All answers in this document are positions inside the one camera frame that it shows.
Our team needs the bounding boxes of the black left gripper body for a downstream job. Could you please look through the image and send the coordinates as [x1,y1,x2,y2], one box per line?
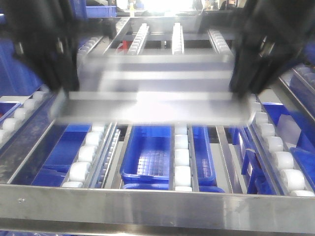
[0,0,87,94]

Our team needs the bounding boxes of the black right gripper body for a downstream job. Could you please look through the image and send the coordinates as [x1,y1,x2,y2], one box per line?
[229,0,315,97]

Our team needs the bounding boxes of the silver metal tray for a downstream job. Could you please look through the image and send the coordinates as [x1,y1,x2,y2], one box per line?
[50,54,254,126]

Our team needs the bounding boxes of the right shelf roller track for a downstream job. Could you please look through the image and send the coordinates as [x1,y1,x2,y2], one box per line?
[294,66,315,87]

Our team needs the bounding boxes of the distant blue crate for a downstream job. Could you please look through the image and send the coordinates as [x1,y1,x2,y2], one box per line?
[86,5,117,18]

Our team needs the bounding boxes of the large blue bin left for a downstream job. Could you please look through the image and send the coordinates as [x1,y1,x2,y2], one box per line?
[0,14,45,98]

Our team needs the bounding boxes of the small blue bin far left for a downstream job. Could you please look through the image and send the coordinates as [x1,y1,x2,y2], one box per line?
[0,101,22,124]

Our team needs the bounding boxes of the far left roller track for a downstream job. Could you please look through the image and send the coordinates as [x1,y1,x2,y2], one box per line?
[0,36,101,146]

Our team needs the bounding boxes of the centre right roller track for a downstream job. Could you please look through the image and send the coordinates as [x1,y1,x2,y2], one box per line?
[208,29,315,197]

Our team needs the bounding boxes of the blue bin below left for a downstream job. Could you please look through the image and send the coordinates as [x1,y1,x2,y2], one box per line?
[31,124,91,187]

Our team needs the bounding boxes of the blue bin below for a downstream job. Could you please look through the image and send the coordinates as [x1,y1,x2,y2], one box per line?
[31,124,91,187]
[120,125,217,186]

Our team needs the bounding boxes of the centre left roller track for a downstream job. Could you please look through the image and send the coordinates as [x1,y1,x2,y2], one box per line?
[61,24,148,188]

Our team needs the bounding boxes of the blue bin below centre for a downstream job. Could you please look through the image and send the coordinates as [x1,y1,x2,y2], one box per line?
[120,125,217,186]

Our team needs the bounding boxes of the red floor frame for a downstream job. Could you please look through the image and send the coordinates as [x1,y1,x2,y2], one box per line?
[117,40,132,53]

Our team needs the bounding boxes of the steel flow rack frame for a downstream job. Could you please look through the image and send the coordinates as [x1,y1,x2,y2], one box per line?
[0,16,315,236]

